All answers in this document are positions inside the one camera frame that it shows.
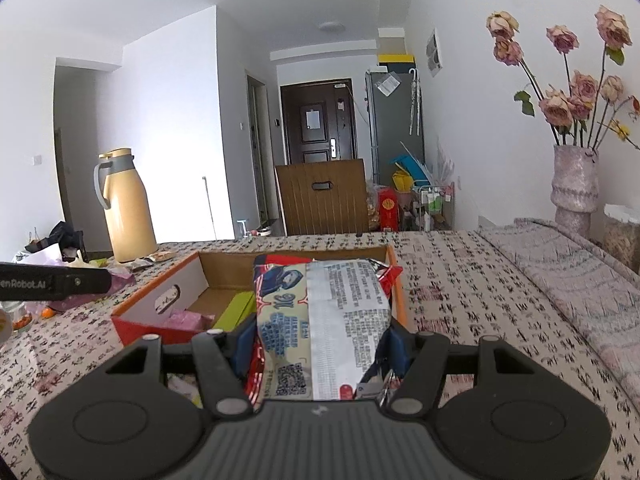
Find white folded umbrella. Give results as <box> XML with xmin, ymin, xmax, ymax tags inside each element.
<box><xmin>408</xmin><ymin>67</ymin><xmax>422</xmax><ymax>136</ymax></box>

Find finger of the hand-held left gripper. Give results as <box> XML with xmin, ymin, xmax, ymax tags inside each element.
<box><xmin>59</xmin><ymin>265</ymin><xmax>113</xmax><ymax>300</ymax></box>

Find yellow black box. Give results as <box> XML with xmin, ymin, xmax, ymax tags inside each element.
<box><xmin>377</xmin><ymin>52</ymin><xmax>417</xmax><ymax>72</ymax></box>

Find yellow thermos jug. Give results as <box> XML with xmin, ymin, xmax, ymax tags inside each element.
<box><xmin>93</xmin><ymin>147</ymin><xmax>159</xmax><ymax>264</ymax></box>

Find red cardboard box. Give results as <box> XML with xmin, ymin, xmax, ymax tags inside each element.
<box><xmin>110</xmin><ymin>245</ymin><xmax>405</xmax><ymax>347</ymax></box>

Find grey refrigerator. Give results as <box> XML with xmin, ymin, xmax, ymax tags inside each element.
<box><xmin>364</xmin><ymin>67</ymin><xmax>426</xmax><ymax>187</ymax></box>

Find pink flower vase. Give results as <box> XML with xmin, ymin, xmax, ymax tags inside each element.
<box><xmin>551</xmin><ymin>143</ymin><xmax>600</xmax><ymax>239</ymax></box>

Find pink snack packet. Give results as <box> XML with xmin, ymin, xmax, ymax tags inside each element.
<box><xmin>167</xmin><ymin>308</ymin><xmax>217</xmax><ymax>335</ymax></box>

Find brown cookie snack packet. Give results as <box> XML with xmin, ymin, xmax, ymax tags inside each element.
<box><xmin>130</xmin><ymin>252</ymin><xmax>177</xmax><ymax>267</ymax></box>

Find white mop pole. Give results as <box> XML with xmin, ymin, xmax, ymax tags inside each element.
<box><xmin>201</xmin><ymin>174</ymin><xmax>217</xmax><ymax>241</ymax></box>

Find grey patterned cloth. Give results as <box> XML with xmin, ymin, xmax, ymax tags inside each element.
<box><xmin>477</xmin><ymin>217</ymin><xmax>640</xmax><ymax>412</ymax></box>

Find wall paper sheet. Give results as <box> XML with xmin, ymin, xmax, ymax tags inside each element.
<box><xmin>425</xmin><ymin>28</ymin><xmax>444</xmax><ymax>77</ymax></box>

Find wooden chair back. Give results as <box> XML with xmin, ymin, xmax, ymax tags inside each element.
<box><xmin>274</xmin><ymin>157</ymin><xmax>370</xmax><ymax>236</ymax></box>

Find white purple plastic bag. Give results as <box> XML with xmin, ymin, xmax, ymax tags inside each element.
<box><xmin>45</xmin><ymin>247</ymin><xmax>137</xmax><ymax>314</ymax></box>

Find dried pink roses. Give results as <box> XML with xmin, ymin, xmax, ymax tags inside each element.
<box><xmin>485</xmin><ymin>4</ymin><xmax>640</xmax><ymax>151</ymax></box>

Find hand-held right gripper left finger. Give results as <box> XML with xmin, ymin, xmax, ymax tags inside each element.
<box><xmin>101</xmin><ymin>317</ymin><xmax>258</xmax><ymax>419</ymax></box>

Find dark brown door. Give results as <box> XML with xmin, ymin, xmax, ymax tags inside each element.
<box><xmin>279</xmin><ymin>79</ymin><xmax>360</xmax><ymax>165</ymax></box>

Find metal rolling cart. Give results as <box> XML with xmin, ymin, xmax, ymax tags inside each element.
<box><xmin>412</xmin><ymin>183</ymin><xmax>457</xmax><ymax>232</ymax></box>

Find blue plastic dustpan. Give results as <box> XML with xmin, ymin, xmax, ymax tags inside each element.
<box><xmin>389</xmin><ymin>153</ymin><xmax>426</xmax><ymax>181</ymax></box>

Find jar with white lid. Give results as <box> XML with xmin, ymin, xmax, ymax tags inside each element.
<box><xmin>602</xmin><ymin>203</ymin><xmax>640</xmax><ymax>274</ymax></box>

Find glass cup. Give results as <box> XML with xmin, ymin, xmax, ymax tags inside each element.
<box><xmin>9</xmin><ymin>300</ymin><xmax>39</xmax><ymax>334</ymax></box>

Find red gift box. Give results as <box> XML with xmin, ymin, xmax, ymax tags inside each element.
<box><xmin>377</xmin><ymin>187</ymin><xmax>402</xmax><ymax>232</ymax></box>

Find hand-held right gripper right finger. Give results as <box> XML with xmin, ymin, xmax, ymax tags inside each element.
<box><xmin>379</xmin><ymin>319</ymin><xmax>539</xmax><ymax>419</ymax></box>

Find black bag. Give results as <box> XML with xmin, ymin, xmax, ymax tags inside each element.
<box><xmin>25</xmin><ymin>219</ymin><xmax>87</xmax><ymax>264</ymax></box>

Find large red white snack packet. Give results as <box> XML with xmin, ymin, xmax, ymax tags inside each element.
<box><xmin>244</xmin><ymin>254</ymin><xmax>404</xmax><ymax>402</ymax></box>

